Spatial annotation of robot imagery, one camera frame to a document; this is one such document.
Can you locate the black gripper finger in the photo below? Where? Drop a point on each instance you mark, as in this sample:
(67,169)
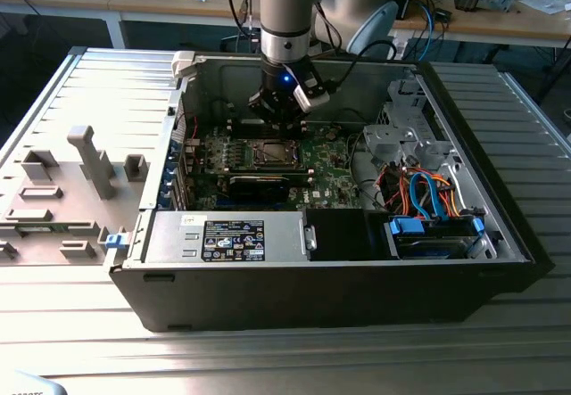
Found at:
(267,107)
(298,123)

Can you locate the silver CPU plate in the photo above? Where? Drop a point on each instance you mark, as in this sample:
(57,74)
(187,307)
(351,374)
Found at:
(275,152)

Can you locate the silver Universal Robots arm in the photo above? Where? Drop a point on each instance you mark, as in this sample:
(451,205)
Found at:
(281,7)

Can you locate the black RAM slot bank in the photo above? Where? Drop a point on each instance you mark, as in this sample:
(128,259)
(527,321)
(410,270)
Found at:
(250,170)
(243,129)

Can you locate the green motherboard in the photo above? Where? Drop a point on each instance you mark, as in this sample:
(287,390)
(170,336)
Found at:
(330,172)

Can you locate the black graphics card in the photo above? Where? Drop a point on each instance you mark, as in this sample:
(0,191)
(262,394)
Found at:
(259,187)

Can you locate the metal disk bay cage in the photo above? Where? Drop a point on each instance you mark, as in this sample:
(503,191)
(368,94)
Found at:
(388,145)

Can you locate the black fan shroud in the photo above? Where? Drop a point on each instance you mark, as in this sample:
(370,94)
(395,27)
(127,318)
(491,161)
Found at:
(339,234)

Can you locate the white label tag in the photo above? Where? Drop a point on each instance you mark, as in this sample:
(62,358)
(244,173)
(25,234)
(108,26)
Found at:
(399,49)

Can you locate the silver power supply with label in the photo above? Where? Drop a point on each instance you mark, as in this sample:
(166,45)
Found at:
(169,234)

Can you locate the long wooden desk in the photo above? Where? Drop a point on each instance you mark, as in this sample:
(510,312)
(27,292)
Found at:
(134,0)

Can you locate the black open PC case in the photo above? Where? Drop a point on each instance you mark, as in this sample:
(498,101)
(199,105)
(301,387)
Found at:
(312,297)

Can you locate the hard disk in blue carrier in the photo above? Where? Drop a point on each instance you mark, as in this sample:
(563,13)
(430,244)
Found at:
(428,245)

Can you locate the blue case latch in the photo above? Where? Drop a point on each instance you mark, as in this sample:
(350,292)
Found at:
(113,241)

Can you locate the grey parts rack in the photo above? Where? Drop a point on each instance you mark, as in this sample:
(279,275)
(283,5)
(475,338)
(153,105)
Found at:
(67,181)

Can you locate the cluttered wooden desk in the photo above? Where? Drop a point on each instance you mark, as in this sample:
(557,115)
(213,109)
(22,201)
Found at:
(490,25)

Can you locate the green RAM stick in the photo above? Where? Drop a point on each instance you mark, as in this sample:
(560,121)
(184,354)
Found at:
(38,228)

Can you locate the pale grey rounded device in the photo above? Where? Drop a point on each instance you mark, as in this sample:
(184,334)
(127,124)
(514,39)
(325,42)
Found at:
(27,386)

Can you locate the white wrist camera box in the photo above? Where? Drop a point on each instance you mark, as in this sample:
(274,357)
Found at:
(308,101)

